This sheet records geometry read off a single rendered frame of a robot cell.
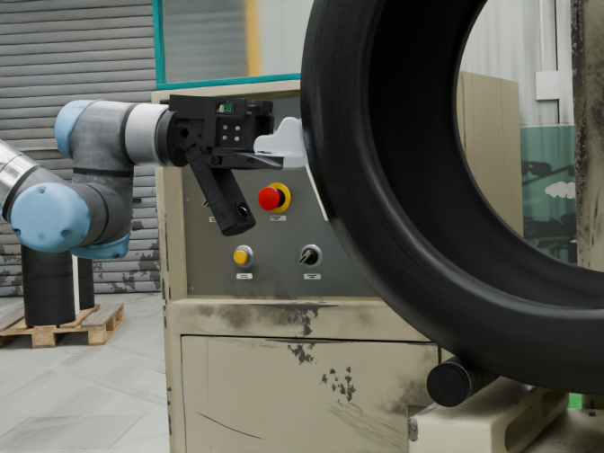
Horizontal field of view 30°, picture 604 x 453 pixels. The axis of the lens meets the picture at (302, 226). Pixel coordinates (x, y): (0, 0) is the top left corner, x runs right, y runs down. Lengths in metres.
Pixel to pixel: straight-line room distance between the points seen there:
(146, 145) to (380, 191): 0.35
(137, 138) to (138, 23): 9.51
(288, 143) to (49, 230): 0.28
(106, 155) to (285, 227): 0.60
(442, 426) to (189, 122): 0.47
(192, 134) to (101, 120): 0.12
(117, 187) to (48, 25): 9.72
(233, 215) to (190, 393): 0.73
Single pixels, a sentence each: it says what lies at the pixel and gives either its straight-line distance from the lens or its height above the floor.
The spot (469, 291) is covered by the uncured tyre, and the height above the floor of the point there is 1.00.
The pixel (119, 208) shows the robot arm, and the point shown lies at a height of 1.08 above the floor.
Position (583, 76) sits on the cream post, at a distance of 1.47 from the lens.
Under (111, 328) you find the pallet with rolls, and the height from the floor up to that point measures 0.04.
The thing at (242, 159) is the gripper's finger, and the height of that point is 1.14.
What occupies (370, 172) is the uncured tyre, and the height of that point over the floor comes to 1.12.
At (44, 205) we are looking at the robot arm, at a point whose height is 1.10.
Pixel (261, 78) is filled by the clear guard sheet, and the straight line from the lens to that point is 1.91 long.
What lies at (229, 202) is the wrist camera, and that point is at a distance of 1.32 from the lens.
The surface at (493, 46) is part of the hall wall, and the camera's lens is 10.56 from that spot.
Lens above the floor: 1.13
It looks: 3 degrees down
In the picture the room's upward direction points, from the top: 2 degrees counter-clockwise
